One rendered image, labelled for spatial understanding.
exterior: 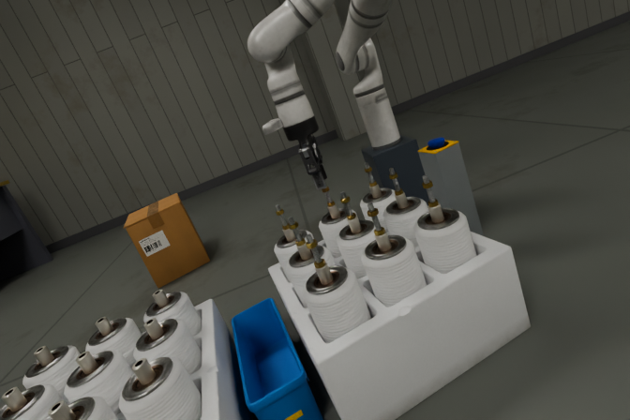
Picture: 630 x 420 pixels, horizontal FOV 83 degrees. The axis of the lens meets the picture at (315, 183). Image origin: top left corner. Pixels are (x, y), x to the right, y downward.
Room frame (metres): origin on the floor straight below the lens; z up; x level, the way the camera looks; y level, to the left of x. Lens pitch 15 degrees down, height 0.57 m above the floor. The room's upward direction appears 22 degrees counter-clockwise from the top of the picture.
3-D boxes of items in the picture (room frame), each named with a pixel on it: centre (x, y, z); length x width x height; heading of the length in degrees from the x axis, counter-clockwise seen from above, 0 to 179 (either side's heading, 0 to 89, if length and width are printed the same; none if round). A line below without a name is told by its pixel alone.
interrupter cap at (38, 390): (0.53, 0.60, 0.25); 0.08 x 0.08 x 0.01
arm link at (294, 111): (0.81, 0.00, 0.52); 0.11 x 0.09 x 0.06; 80
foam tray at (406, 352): (0.69, -0.05, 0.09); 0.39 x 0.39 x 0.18; 14
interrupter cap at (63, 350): (0.65, 0.62, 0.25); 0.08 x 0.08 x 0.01
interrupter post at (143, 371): (0.47, 0.34, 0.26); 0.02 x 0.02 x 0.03
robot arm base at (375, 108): (1.09, -0.25, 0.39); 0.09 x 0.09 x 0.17; 2
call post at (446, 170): (0.83, -0.31, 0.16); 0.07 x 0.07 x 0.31; 14
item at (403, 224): (0.72, -0.16, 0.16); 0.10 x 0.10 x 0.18
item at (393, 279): (0.58, -0.07, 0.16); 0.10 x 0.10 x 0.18
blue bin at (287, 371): (0.64, 0.22, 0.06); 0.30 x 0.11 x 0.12; 13
